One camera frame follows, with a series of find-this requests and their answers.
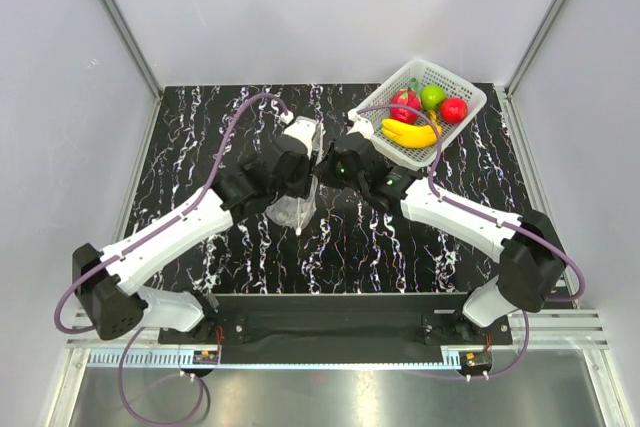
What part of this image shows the clear dotted zip top bag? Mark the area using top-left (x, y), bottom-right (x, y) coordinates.
top-left (266, 117), bottom-right (324, 237)

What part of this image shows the white plastic basket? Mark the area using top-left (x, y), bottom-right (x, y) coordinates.
top-left (349, 57), bottom-right (488, 172)

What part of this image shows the red dragon fruit toy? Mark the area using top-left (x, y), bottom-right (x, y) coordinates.
top-left (390, 88), bottom-right (422, 124)

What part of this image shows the green apple toy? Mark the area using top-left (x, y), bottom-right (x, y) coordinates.
top-left (420, 84), bottom-right (447, 111)

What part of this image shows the red apple toy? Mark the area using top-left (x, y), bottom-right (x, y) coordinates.
top-left (440, 98), bottom-right (469, 124)

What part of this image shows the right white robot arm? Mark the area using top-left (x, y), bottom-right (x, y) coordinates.
top-left (316, 133), bottom-right (566, 344)

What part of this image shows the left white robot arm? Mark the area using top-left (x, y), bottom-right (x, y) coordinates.
top-left (72, 135), bottom-right (317, 343)

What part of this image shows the yellow banana bunch toy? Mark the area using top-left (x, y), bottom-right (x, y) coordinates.
top-left (381, 114), bottom-right (443, 149)

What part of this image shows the black marble pattern mat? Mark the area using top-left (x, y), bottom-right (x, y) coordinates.
top-left (127, 84), bottom-right (531, 294)

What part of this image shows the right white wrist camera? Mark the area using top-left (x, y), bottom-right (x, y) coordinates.
top-left (346, 109), bottom-right (375, 140)

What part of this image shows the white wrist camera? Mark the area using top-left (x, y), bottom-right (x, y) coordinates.
top-left (346, 109), bottom-right (375, 140)
top-left (283, 116), bottom-right (323, 155)

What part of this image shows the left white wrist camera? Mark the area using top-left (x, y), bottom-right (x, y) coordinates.
top-left (283, 116), bottom-right (323, 155)

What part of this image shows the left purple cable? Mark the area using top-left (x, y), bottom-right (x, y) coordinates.
top-left (53, 92), bottom-right (296, 423)

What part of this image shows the purple cable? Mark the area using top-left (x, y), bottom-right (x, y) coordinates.
top-left (53, 92), bottom-right (296, 423)
top-left (357, 102), bottom-right (587, 381)

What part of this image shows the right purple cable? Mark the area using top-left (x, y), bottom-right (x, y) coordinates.
top-left (357, 102), bottom-right (587, 381)

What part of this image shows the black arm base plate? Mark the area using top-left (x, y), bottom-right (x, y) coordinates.
top-left (158, 293), bottom-right (513, 368)

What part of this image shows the left aluminium frame post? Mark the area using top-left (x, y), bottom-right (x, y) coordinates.
top-left (99, 0), bottom-right (164, 101)

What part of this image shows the aluminium frame post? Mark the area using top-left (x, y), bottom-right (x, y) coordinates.
top-left (99, 0), bottom-right (164, 101)
top-left (504, 0), bottom-right (570, 98)

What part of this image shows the slotted white cable duct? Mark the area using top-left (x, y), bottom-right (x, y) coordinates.
top-left (87, 348), bottom-right (220, 369)

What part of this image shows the right aluminium frame post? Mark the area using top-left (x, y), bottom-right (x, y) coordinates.
top-left (504, 0), bottom-right (570, 98)

